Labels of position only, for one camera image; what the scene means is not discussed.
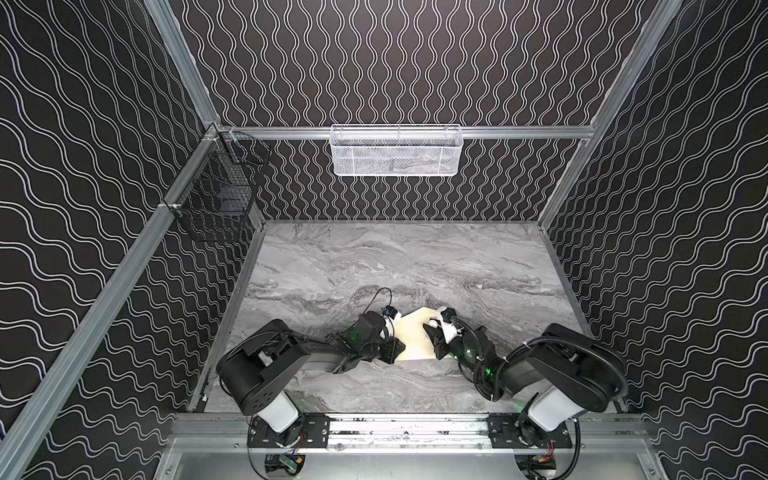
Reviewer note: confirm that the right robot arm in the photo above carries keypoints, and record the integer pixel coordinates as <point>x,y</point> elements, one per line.
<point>584,375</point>

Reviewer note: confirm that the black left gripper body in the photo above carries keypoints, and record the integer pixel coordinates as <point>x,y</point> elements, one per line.
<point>390,345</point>

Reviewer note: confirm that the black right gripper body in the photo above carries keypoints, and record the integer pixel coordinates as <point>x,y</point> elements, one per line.
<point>442,336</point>

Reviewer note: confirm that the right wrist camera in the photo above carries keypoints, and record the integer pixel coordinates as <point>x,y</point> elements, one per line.
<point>446,318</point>

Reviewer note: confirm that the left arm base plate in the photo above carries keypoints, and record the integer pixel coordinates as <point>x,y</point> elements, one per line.
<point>310,430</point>

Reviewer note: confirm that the white wire mesh basket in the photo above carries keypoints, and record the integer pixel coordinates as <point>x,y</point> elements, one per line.
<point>389,150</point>

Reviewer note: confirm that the black wire basket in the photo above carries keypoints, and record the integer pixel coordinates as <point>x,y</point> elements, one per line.
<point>216,205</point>

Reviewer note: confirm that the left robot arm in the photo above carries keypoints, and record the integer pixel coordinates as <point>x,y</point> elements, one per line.
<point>256,372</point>

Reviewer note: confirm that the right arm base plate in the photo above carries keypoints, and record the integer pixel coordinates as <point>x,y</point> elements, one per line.
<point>507,431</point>

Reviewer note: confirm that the cream envelope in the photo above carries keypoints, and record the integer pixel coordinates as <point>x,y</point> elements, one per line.
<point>409,330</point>

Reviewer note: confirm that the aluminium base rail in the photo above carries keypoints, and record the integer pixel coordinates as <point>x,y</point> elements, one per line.
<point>455,433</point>

